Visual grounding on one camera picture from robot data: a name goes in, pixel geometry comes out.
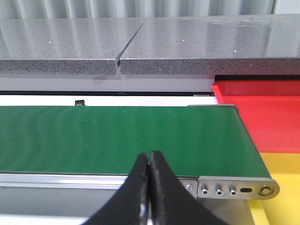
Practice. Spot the grey speckled stone slab right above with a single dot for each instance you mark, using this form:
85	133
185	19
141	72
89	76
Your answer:
215	45

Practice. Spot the grey speckled stone slab left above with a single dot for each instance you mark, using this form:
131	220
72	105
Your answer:
60	47

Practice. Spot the grey speckled stone slab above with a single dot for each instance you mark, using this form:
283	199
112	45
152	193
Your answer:
60	47
215	45

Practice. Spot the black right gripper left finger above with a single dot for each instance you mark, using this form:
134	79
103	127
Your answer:
129	205

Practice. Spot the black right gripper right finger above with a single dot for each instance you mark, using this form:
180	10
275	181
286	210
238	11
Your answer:
171	203

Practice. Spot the small black sensor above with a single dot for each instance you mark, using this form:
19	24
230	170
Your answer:
79	103

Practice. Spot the red plastic tray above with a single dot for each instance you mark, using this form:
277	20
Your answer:
270	110

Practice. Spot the aluminium conveyor side rail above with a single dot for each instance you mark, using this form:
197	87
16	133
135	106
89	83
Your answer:
34	180

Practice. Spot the steel conveyor end bracket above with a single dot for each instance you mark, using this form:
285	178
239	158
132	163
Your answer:
240	188

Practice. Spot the white corrugated curtain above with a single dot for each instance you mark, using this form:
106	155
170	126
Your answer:
49	9

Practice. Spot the green conveyor belt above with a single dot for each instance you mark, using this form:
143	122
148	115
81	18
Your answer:
195	140

